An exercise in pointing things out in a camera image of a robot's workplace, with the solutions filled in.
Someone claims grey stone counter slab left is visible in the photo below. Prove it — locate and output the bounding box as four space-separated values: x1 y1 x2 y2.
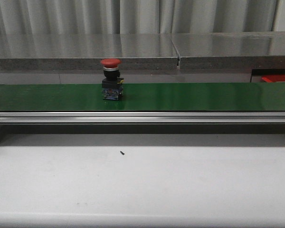
0 34 179 71

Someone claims grey stone counter slab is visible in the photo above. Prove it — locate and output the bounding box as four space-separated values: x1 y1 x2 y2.
0 34 179 71
171 31 285 70

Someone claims red plastic tray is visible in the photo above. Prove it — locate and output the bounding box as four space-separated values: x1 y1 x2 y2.
261 75 285 83

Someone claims green conveyor belt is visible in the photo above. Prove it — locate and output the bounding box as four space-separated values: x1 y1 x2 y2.
0 83 285 112

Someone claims grey stone counter slab right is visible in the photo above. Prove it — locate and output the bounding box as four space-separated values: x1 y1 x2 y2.
171 31 285 70

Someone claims grey curtain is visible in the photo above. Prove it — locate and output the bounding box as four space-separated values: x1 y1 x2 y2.
0 0 278 35

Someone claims aluminium conveyor frame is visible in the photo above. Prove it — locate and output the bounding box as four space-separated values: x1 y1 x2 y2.
0 111 285 148

